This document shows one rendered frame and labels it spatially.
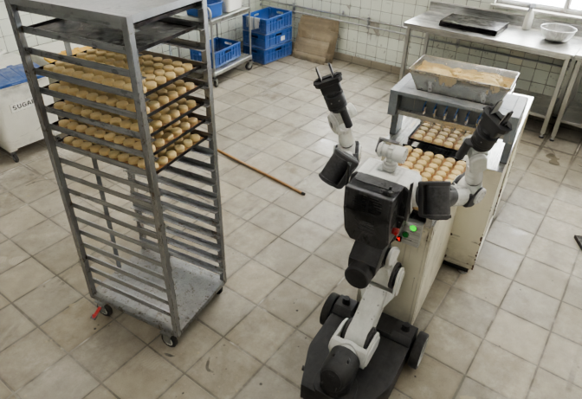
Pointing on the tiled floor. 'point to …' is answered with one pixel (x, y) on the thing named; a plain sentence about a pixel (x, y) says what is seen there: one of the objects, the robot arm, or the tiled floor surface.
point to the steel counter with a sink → (508, 39)
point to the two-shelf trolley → (217, 33)
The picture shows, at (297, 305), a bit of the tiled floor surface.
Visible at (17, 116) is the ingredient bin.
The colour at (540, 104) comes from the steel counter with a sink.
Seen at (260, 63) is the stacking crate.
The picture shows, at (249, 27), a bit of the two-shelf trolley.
